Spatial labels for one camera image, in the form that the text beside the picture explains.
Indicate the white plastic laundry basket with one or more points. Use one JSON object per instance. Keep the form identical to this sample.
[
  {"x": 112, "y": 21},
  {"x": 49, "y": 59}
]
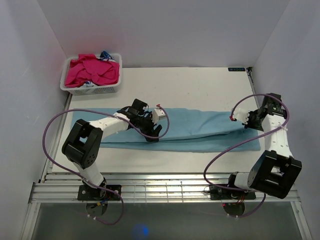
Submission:
[{"x": 89, "y": 88}]

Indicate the dark table label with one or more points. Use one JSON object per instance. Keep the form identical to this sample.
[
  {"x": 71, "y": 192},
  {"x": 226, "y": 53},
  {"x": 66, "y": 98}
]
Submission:
[{"x": 236, "y": 69}]

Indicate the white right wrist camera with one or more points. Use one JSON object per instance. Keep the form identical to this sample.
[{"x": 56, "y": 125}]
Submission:
[{"x": 240, "y": 114}]

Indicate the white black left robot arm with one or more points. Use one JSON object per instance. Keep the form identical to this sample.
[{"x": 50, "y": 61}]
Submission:
[{"x": 82, "y": 145}]

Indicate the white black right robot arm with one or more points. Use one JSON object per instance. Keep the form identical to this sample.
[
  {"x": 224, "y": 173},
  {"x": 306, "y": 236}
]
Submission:
[{"x": 276, "y": 170}]

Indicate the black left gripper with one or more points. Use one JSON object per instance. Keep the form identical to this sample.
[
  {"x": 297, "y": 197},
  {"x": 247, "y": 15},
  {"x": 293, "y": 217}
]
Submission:
[{"x": 150, "y": 130}]

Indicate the light blue trousers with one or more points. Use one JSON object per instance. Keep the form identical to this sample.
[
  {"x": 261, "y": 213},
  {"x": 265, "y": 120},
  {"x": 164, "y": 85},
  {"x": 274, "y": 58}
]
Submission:
[{"x": 190, "y": 130}]

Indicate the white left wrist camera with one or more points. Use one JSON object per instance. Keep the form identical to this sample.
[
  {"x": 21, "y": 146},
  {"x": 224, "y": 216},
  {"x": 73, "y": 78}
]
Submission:
[{"x": 158, "y": 114}]

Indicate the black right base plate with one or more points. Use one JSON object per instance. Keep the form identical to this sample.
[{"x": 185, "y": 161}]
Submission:
[{"x": 218, "y": 193}]

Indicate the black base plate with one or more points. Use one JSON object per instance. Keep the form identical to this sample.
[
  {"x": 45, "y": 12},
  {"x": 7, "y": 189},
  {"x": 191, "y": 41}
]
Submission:
[
  {"x": 113, "y": 193},
  {"x": 218, "y": 193}
]

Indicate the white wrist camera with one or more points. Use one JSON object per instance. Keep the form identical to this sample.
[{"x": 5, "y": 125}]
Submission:
[
  {"x": 240, "y": 114},
  {"x": 158, "y": 114}
]

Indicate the blue white patterned garment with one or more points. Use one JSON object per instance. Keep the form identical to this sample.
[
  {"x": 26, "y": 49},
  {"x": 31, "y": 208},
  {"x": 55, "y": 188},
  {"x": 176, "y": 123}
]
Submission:
[{"x": 106, "y": 57}]

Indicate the pink garment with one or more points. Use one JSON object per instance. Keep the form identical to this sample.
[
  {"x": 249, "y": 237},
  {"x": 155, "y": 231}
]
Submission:
[{"x": 87, "y": 68}]

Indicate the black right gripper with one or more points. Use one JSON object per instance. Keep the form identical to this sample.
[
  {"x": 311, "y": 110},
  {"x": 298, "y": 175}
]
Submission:
[{"x": 249, "y": 125}]

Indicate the aluminium rail frame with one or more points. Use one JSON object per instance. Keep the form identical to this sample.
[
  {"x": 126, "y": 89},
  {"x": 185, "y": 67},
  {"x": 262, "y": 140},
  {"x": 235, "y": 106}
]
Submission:
[{"x": 158, "y": 207}]

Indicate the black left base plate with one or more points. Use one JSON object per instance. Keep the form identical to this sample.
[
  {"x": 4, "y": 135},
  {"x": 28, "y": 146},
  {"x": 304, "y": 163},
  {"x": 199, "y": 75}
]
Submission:
[{"x": 113, "y": 193}]

